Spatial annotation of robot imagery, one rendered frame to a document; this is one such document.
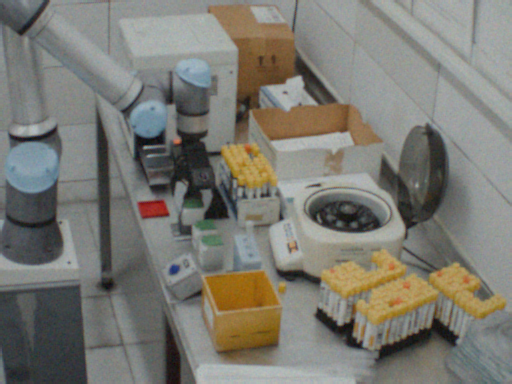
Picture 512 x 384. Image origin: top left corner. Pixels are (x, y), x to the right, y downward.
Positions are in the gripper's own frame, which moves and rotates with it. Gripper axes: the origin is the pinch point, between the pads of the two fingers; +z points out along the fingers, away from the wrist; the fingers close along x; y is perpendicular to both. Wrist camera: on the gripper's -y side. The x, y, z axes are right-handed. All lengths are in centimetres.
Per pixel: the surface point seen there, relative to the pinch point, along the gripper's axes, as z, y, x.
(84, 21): 14, 169, 11
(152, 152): 0.5, 30.7, 4.5
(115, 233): 94, 141, 3
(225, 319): -2.2, -44.9, 2.2
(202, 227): -0.6, -8.5, -0.7
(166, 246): 6.1, -4.8, 6.8
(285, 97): 1, 61, -39
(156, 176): 1.9, 20.5, 5.0
